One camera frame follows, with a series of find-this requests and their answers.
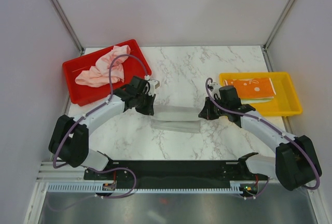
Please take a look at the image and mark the yellow plastic bin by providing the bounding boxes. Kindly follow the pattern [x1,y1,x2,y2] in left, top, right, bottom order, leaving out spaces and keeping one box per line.
[219,72,302,117]

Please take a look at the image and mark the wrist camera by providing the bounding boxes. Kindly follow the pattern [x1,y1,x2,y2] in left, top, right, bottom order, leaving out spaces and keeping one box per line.
[208,82,221,99]
[147,79,160,95]

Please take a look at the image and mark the left aluminium frame post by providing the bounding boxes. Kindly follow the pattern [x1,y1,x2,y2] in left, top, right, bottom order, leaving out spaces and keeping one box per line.
[49,0,85,55]

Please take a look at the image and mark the mint green towel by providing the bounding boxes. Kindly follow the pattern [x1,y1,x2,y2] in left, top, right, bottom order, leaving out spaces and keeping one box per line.
[241,97,274,104]

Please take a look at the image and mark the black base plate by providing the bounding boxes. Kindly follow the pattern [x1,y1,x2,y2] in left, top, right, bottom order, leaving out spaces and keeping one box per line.
[82,159,270,190]

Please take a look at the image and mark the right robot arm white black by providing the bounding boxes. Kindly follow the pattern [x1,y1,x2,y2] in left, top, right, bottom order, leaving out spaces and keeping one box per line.
[198,78,322,191]

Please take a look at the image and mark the aluminium frame post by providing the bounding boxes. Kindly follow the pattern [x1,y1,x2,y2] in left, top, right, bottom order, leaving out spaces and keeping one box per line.
[261,0,311,52]
[49,0,85,55]

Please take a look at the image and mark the cream orange-dotted towel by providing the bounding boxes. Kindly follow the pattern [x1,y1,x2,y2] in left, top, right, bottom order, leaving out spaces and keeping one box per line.
[223,77,276,100]

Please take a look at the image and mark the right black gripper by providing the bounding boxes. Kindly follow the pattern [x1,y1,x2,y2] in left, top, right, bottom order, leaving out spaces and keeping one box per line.
[199,96,229,120]

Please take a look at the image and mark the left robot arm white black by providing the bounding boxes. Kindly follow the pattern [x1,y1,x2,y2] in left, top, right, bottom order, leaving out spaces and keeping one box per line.
[48,76,160,179]

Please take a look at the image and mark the pink striped towel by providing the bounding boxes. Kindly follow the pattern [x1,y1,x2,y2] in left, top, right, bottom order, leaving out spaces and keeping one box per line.
[75,45,131,88]

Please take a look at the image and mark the white slotted cable duct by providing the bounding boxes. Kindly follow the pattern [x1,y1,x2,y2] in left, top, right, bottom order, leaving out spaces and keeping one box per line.
[47,181,254,194]

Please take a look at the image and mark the grey towel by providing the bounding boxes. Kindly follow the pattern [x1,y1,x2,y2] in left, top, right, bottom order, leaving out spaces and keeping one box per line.
[151,105,201,133]

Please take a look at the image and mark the red plastic bin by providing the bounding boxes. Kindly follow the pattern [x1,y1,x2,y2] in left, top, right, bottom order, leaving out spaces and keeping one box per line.
[62,39,152,106]

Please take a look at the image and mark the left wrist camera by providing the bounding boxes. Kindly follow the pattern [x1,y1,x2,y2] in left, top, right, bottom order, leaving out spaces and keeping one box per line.
[147,79,160,95]

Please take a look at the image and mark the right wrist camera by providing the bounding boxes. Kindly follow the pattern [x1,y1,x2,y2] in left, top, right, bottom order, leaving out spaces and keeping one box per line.
[208,82,221,99]

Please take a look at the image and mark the right aluminium frame post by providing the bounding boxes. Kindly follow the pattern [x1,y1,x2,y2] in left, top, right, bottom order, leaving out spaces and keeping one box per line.
[261,0,311,52]

